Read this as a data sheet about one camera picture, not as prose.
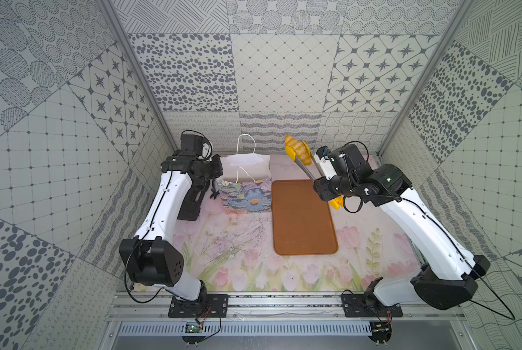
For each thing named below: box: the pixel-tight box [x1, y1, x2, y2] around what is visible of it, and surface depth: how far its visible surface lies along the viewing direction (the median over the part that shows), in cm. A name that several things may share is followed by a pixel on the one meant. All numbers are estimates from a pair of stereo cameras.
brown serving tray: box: [271, 180, 339, 256], surface depth 93 cm
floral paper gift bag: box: [216, 133, 272, 214], surface depth 87 cm
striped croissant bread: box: [285, 134, 313, 166], surface depth 78 cm
